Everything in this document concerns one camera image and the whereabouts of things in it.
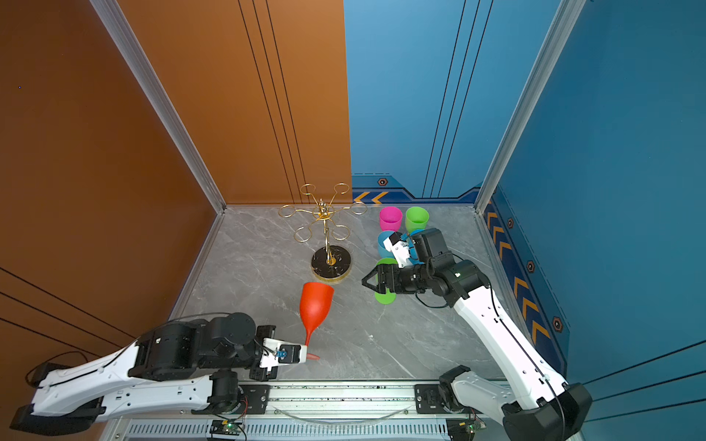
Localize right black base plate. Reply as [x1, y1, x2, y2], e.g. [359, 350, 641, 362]
[413, 383, 482, 416]

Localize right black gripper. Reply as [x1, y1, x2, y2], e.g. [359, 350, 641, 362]
[361, 263, 435, 295]

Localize gold wine glass rack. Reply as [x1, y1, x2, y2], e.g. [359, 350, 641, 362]
[278, 183, 368, 283]

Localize left aluminium corner post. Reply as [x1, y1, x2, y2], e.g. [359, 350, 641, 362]
[90, 0, 227, 216]

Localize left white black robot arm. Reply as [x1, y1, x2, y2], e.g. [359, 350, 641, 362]
[10, 312, 291, 437]

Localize right aluminium corner post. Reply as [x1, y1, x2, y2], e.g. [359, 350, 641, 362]
[474, 0, 586, 215]

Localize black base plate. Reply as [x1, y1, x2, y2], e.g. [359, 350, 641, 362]
[413, 383, 482, 416]
[190, 384, 271, 416]

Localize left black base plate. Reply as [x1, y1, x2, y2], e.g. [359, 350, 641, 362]
[190, 384, 271, 416]

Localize green circuit board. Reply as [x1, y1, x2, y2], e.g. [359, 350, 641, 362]
[446, 419, 487, 441]
[208, 419, 248, 441]

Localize magenta wine glass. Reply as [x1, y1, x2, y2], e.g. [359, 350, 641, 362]
[379, 207, 404, 231]

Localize right green circuit board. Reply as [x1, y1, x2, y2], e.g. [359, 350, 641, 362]
[446, 419, 487, 441]

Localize aluminium corner post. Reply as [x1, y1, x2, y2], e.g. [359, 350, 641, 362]
[90, 0, 227, 216]
[474, 0, 586, 215]

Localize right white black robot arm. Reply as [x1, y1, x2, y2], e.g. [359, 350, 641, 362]
[361, 228, 593, 440]

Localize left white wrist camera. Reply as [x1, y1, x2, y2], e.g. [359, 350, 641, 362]
[261, 338, 308, 368]

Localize red wine glass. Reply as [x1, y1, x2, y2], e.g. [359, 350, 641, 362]
[300, 282, 335, 347]

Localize left green circuit board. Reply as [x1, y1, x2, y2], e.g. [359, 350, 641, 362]
[208, 419, 248, 441]

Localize green wine glass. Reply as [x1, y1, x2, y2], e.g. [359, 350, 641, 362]
[404, 207, 430, 233]
[374, 257, 397, 305]

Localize aluminium front rail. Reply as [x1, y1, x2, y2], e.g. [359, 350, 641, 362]
[101, 380, 507, 440]

